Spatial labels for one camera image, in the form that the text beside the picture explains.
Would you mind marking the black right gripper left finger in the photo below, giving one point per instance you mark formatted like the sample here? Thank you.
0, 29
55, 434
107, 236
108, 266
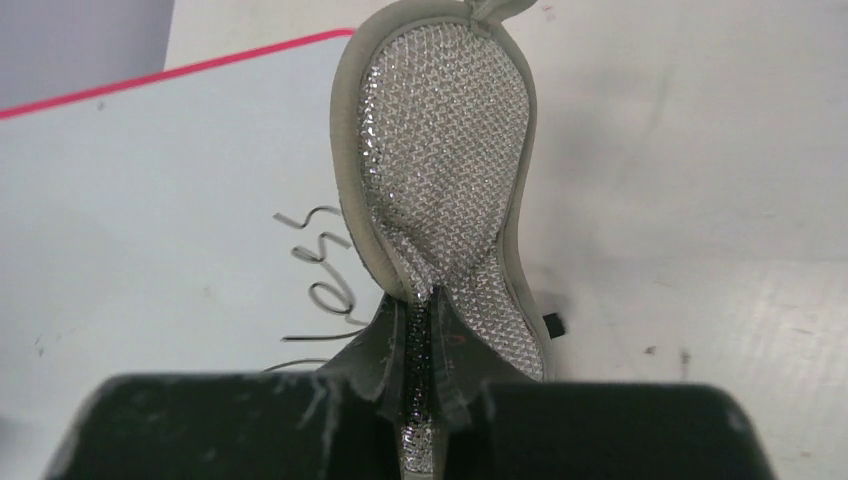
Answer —
337, 422

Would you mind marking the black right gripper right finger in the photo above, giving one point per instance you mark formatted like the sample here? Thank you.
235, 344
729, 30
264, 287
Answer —
496, 423

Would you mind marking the pink-framed whiteboard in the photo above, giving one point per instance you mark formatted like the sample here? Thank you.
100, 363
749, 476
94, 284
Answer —
184, 221

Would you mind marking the grey eraser cloth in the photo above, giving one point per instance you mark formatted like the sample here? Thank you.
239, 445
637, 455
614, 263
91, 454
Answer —
432, 125

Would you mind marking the black whiteboard clip upper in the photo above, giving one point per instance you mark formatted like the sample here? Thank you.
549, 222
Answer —
555, 325

